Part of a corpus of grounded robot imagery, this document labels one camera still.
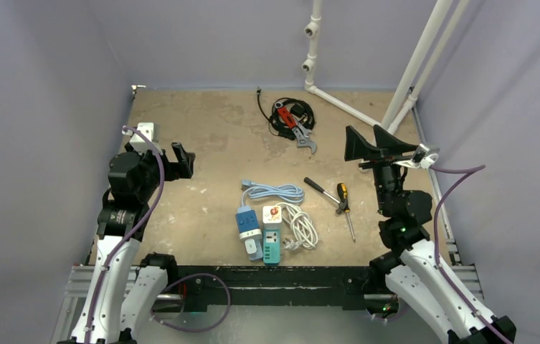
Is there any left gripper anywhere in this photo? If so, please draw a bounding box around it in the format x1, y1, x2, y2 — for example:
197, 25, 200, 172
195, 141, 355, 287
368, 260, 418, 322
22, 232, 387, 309
125, 142, 194, 201

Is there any blue power strip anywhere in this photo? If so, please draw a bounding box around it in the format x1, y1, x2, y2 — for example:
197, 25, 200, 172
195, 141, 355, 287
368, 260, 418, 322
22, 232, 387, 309
235, 206, 263, 261

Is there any light blue cord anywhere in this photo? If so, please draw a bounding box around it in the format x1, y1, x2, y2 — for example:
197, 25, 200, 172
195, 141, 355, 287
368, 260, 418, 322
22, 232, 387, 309
241, 178, 305, 208

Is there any white plug adapter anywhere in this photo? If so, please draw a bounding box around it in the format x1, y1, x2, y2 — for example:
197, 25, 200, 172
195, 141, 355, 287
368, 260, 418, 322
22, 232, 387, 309
262, 204, 283, 226

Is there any white power strip cord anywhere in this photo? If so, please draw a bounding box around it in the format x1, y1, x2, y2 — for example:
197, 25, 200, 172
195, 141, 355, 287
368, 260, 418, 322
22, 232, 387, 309
279, 201, 320, 252

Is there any white charger plug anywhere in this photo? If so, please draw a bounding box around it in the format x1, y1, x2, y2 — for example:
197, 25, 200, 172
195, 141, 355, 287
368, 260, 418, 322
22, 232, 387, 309
244, 239, 261, 256

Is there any teal power strip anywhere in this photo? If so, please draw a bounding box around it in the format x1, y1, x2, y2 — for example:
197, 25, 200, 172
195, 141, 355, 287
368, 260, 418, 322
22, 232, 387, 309
262, 229, 281, 266

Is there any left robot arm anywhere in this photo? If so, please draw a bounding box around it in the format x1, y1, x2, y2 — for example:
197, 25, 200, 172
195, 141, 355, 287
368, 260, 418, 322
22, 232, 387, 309
66, 143, 196, 343

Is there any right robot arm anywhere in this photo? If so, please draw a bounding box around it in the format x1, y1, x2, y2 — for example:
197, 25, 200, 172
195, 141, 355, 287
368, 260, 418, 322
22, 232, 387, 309
344, 125, 516, 343

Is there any yellow black screwdriver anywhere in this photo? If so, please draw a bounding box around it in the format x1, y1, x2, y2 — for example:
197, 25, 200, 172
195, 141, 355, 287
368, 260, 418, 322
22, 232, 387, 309
336, 183, 356, 242

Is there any red adjustable wrench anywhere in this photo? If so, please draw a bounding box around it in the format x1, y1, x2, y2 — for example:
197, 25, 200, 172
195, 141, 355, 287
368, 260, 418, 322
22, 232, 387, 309
274, 102, 317, 155

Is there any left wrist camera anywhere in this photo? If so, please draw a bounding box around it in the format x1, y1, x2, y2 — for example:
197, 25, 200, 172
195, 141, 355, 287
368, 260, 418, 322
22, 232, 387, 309
128, 122, 161, 154

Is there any white pvc pipe frame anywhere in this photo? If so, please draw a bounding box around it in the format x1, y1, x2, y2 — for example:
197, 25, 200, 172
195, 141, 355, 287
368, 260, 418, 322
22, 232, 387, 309
301, 1, 470, 133

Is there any black handle hammer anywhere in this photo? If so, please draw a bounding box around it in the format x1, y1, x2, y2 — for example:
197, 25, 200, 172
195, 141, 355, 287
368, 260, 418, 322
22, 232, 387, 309
303, 177, 343, 214

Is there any coiled black cable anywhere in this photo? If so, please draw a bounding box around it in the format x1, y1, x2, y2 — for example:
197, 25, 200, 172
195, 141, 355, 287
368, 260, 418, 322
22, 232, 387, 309
255, 86, 317, 141

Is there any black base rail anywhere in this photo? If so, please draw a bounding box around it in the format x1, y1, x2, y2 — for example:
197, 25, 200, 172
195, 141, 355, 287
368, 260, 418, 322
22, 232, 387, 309
134, 264, 415, 315

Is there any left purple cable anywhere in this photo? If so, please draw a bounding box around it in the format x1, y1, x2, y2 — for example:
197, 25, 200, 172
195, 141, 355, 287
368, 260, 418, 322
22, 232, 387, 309
82, 125, 232, 344

